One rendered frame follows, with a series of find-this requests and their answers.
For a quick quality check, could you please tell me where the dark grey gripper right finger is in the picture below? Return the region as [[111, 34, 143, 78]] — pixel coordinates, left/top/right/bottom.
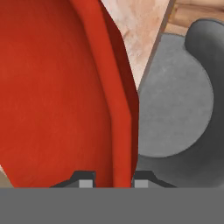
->
[[131, 171, 177, 189]]

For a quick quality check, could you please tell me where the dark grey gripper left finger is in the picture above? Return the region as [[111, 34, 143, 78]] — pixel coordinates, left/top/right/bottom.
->
[[50, 170, 97, 189]]

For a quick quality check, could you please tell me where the red bowl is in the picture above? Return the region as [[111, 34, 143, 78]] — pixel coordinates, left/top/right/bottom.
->
[[0, 0, 140, 189]]

